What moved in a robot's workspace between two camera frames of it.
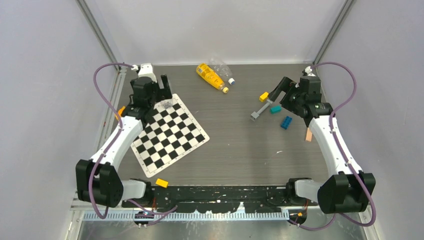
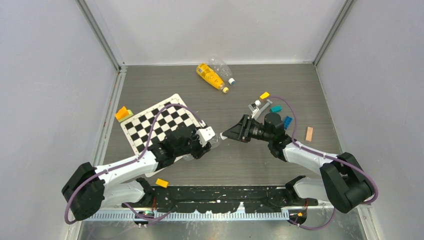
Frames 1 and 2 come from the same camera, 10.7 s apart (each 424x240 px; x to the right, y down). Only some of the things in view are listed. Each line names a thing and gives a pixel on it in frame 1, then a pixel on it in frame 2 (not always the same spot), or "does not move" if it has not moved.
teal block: (276, 109) does not move
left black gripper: (164, 93) to (200, 150)
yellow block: (263, 96) does not move
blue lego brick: (286, 122) does not move
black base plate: (224, 199) does not move
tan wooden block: (309, 135) does not move
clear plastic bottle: (167, 103) to (212, 142)
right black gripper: (285, 85) to (241, 131)
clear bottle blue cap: (223, 70) does not move
